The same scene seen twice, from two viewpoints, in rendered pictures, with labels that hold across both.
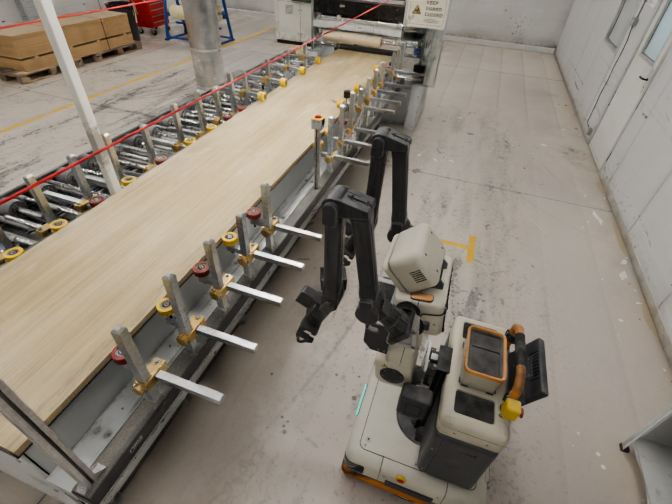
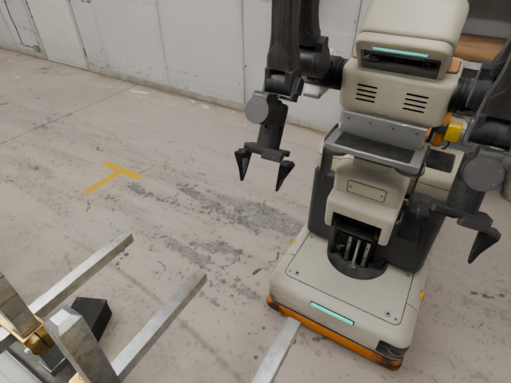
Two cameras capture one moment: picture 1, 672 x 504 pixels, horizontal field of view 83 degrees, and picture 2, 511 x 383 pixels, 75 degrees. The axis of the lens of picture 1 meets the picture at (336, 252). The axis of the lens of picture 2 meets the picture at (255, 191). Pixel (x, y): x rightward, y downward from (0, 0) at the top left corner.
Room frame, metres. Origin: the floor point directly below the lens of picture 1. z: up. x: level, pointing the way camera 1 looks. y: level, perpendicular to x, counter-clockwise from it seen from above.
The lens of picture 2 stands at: (1.15, 0.63, 1.51)
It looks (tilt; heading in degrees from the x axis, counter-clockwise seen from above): 39 degrees down; 283
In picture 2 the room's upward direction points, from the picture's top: straight up
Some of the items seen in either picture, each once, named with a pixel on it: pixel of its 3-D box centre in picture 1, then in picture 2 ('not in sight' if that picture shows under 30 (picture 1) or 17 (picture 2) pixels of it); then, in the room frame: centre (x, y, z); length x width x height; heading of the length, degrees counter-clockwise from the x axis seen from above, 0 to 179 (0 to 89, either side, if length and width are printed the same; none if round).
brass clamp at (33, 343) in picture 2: (270, 227); (26, 327); (1.71, 0.38, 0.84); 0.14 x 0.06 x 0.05; 163
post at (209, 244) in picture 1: (217, 279); not in sight; (1.21, 0.54, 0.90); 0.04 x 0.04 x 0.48; 73
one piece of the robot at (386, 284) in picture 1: (388, 310); (373, 156); (1.01, -0.22, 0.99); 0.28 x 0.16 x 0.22; 163
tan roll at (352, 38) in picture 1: (367, 40); not in sight; (5.53, -0.23, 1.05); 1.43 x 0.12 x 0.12; 73
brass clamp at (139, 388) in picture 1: (149, 376); not in sight; (0.75, 0.68, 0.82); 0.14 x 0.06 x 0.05; 163
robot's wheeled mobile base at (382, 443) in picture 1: (419, 429); (352, 271); (0.92, -0.50, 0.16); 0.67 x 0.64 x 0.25; 73
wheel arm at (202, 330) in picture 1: (210, 333); not in sight; (0.98, 0.52, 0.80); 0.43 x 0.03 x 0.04; 73
